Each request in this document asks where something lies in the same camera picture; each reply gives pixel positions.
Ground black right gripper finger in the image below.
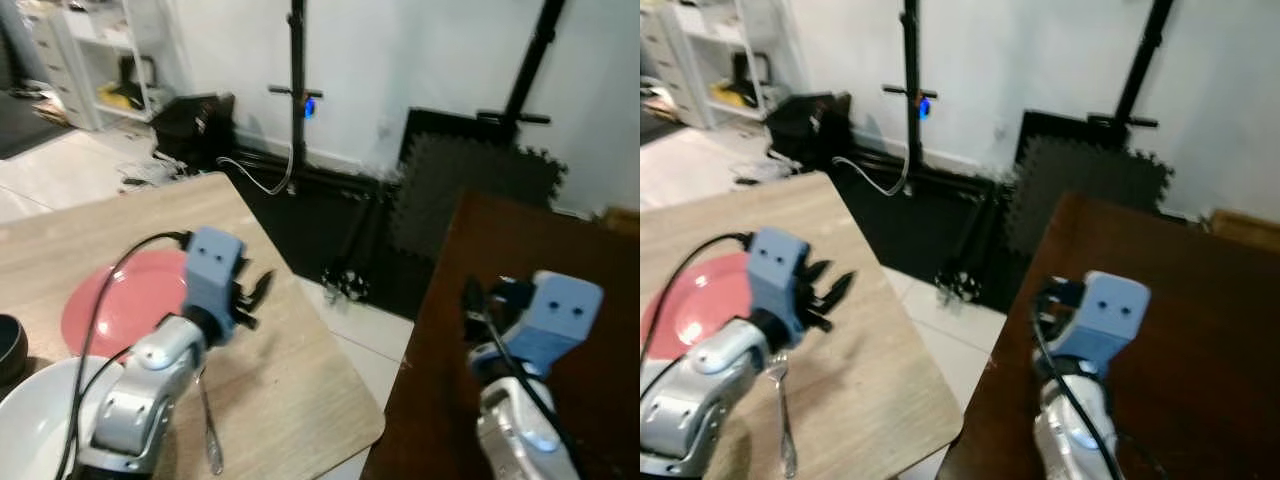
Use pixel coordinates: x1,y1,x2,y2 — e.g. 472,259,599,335
1032,282,1063,339
459,277,491,347

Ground black caster wheel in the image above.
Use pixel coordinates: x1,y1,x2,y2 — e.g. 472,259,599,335
321,264,372,303

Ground black floor mat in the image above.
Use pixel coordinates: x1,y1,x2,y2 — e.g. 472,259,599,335
222,158,471,323
838,158,1061,313

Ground dark grey foam puzzle mat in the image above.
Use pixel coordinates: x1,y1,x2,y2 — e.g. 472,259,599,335
1004,134,1173,258
387,132,568,263

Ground silver metal fork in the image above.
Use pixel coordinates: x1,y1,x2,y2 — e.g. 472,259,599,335
764,349,800,480
195,363,227,477

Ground pink round plate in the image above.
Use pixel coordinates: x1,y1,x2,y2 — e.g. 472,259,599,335
61,249,192,360
640,251,763,363

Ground black bag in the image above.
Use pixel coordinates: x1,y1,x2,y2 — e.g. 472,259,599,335
764,91,853,168
149,92,238,173

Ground black stand pole blue light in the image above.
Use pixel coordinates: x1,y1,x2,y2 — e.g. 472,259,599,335
883,0,942,197
267,0,327,197

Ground black bowl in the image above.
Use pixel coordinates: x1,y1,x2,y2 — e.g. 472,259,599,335
0,314,30,393

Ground black slanted stand pole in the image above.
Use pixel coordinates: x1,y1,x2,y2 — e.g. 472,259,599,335
477,0,568,127
1088,0,1178,130

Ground white bowl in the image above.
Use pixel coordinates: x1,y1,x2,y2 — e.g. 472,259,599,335
0,356,129,480

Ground white shelf unit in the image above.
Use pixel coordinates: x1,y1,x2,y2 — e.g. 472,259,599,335
640,0,803,131
28,0,188,133

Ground dark grey rug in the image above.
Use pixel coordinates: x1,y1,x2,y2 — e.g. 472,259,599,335
0,90,73,162

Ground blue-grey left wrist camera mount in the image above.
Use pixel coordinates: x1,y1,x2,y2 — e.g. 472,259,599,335
747,228,812,337
183,227,247,317

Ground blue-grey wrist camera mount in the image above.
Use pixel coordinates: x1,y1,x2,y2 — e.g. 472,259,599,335
487,269,606,378
183,227,247,317
1050,271,1152,378
747,228,812,337

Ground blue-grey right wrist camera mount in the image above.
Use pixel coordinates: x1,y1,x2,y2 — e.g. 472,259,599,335
1050,271,1152,378
487,269,606,378

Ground white floor cable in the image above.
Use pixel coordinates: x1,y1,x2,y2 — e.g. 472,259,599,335
214,148,298,198
831,148,912,198

